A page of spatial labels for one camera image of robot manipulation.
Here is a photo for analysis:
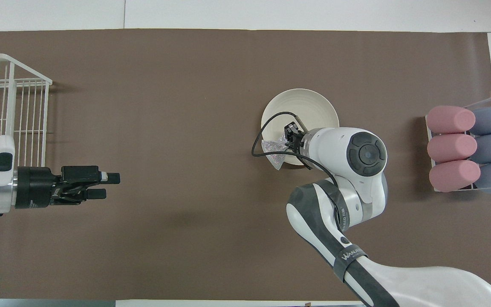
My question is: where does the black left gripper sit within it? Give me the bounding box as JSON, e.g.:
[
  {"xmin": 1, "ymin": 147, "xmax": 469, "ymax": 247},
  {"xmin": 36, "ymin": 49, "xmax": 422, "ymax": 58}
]
[{"xmin": 15, "ymin": 165, "xmax": 121, "ymax": 209}]

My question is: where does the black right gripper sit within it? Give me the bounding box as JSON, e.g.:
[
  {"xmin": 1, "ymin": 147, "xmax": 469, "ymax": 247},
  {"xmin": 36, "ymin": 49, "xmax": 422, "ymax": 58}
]
[{"xmin": 285, "ymin": 122, "xmax": 310, "ymax": 153}]

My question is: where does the cream round plate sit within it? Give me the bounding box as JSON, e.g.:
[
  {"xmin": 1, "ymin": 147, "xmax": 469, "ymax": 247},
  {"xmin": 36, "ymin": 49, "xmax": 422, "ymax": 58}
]
[{"xmin": 261, "ymin": 88, "xmax": 340, "ymax": 167}]

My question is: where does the brown table mat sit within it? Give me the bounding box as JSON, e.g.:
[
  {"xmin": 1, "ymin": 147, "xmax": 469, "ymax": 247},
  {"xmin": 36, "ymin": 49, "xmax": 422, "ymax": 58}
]
[{"xmin": 0, "ymin": 29, "xmax": 491, "ymax": 301}]

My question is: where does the pink plastic cup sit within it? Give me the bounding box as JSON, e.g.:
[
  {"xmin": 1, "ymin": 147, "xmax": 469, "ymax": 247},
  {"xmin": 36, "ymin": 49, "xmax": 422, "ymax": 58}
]
[
  {"xmin": 429, "ymin": 160, "xmax": 481, "ymax": 192},
  {"xmin": 426, "ymin": 106, "xmax": 476, "ymax": 134},
  {"xmin": 427, "ymin": 133, "xmax": 478, "ymax": 163}
]

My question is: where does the white wire dish rack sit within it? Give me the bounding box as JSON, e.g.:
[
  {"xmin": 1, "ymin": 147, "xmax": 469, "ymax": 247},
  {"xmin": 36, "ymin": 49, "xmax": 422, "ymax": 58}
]
[{"xmin": 0, "ymin": 53, "xmax": 53, "ymax": 169}]

